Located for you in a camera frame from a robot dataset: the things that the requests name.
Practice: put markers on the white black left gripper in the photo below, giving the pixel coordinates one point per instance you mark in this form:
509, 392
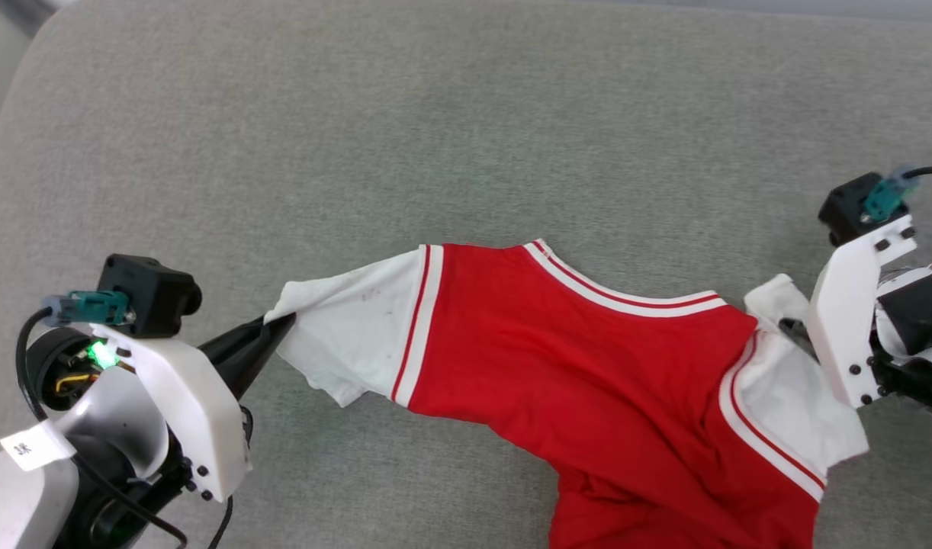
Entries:
199, 419

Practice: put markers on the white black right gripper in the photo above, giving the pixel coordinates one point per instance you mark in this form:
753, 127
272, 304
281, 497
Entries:
847, 320

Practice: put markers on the red white jersey garment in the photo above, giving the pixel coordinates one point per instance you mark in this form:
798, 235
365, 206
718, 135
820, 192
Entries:
588, 366

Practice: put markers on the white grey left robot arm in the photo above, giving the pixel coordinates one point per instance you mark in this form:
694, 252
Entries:
24, 496

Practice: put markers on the white paper label tag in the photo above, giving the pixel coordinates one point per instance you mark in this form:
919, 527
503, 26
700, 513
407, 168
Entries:
35, 450

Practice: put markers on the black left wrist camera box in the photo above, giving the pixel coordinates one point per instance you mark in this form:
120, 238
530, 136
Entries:
149, 293

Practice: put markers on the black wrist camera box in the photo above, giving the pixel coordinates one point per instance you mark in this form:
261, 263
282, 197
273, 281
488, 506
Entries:
149, 293
847, 210

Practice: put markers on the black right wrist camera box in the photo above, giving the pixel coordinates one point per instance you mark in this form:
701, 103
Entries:
847, 210

